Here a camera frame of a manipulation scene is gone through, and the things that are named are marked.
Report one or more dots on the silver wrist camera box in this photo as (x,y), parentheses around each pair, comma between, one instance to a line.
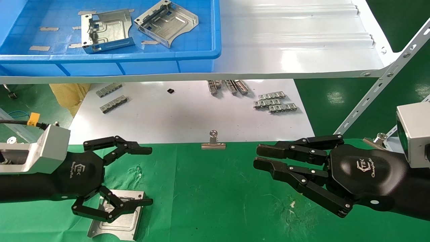
(50,148)
(416,134)

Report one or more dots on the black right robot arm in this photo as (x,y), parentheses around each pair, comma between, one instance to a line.
(416,191)

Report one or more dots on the stamped metal bracket part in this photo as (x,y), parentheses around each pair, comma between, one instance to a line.
(127,225)
(114,28)
(174,25)

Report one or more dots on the yellow plastic bag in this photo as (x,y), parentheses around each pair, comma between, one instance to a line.
(69,95)

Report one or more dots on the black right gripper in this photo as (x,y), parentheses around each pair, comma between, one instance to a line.
(366,174)

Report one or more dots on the grey angle bar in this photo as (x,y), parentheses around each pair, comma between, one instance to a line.
(20,132)

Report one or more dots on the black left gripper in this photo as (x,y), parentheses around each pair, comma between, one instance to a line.
(80,174)

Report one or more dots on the grey metal clip strip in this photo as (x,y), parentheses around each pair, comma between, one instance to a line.
(113,104)
(109,90)

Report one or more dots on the green table cloth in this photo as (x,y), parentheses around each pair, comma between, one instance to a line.
(208,195)

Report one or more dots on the silver connector strip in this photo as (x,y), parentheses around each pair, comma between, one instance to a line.
(271,95)
(283,108)
(267,103)

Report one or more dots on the white shelf board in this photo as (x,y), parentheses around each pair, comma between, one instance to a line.
(302,50)

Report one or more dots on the black caster wheel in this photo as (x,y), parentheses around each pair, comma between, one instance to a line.
(12,95)

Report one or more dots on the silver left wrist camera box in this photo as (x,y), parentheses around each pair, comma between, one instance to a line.
(50,148)

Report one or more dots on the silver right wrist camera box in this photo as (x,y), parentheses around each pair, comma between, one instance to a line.
(416,134)

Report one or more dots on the grey metal rail piece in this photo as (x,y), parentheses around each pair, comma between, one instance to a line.
(218,84)
(231,87)
(241,86)
(211,87)

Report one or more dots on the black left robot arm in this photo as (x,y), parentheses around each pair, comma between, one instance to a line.
(27,188)

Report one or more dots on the white flat sheet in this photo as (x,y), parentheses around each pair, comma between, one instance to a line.
(174,117)

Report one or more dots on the blue plastic tray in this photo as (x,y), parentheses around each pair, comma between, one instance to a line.
(198,50)

